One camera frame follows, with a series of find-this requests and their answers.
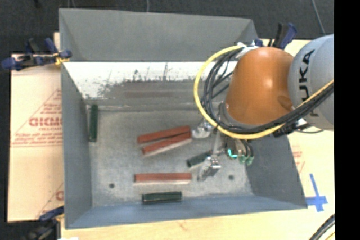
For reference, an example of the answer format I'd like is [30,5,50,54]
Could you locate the grey metal bin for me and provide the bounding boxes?
[58,8,308,230]

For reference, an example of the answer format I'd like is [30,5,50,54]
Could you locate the brown cardboard board red print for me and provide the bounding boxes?
[7,53,66,223]

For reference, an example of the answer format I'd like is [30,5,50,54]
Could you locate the red-brown flat block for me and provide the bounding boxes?
[133,172,193,185]
[141,133,193,158]
[137,125,192,144]

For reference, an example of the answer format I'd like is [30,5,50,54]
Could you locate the dark green flat block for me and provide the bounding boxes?
[186,151,212,169]
[89,104,99,143]
[141,191,183,205]

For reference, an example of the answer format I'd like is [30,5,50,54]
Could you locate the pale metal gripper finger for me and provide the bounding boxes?
[197,156,219,181]
[201,164,222,180]

